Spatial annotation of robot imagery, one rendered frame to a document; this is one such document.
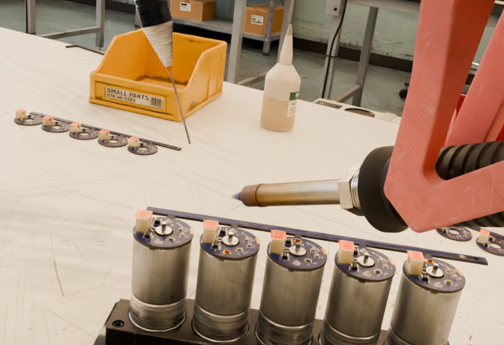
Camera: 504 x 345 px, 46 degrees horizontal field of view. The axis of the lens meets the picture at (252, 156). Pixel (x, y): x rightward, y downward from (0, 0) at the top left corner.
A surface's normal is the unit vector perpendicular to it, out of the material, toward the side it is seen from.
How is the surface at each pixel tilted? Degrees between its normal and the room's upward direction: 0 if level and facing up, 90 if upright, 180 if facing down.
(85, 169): 0
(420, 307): 90
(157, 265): 90
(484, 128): 87
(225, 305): 90
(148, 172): 0
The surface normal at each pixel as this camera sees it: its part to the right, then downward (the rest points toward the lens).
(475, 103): -0.74, 0.11
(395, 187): -0.83, 0.25
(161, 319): 0.20, 0.38
